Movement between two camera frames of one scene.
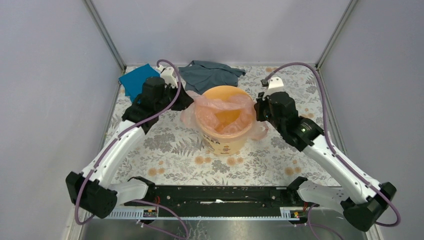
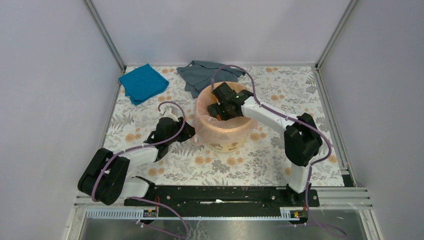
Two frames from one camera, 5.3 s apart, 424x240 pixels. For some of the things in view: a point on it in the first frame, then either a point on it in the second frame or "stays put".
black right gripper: x=258 y=106 to x=215 y=109
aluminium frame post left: x=105 y=33 stays put
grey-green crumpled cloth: x=200 y=75 stays put
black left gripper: x=184 y=100 to x=188 y=131
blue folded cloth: x=132 y=82 stays put
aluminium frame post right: x=336 y=33 stays put
